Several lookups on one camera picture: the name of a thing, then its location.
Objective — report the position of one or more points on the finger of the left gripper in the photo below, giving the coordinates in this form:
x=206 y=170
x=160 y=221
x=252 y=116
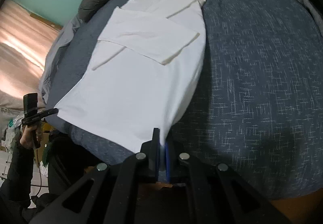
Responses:
x=43 y=114

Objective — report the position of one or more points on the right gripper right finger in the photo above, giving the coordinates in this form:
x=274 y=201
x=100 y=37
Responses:
x=216 y=194

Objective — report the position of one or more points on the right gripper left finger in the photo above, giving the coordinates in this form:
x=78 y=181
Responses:
x=108 y=194

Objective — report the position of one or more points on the white long sleeve shirt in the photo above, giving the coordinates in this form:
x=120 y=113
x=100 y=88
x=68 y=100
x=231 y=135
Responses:
x=142 y=73

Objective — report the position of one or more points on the person left hand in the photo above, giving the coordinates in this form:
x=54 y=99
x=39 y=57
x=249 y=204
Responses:
x=30 y=136

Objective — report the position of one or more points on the white plastic bag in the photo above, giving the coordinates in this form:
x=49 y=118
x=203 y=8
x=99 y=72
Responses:
x=12 y=133

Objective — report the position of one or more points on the pink curtain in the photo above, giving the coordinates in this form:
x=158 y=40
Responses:
x=25 y=43

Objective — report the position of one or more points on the person left dark sleeve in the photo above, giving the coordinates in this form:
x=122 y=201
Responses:
x=16 y=188

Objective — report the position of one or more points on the light grey pillow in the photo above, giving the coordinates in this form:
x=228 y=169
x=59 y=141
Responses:
x=55 y=55

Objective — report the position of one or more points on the blue bed sheet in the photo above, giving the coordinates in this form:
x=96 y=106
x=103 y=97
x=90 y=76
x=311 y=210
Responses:
x=258 y=102

